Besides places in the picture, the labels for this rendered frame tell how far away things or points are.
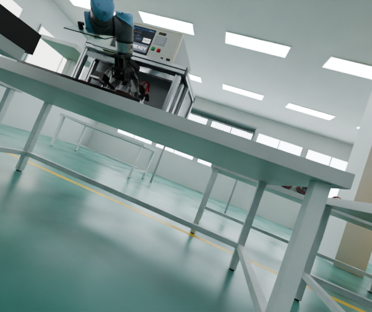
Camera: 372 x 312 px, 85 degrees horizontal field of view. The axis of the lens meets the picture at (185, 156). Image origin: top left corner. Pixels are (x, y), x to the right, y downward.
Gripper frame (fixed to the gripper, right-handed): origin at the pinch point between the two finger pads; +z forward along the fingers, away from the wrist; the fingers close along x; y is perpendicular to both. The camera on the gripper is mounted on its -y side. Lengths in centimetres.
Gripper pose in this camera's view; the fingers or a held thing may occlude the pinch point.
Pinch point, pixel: (127, 93)
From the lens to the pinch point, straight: 115.6
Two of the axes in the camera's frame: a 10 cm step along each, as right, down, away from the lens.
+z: -1.8, 7.9, 5.9
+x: 9.2, 3.5, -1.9
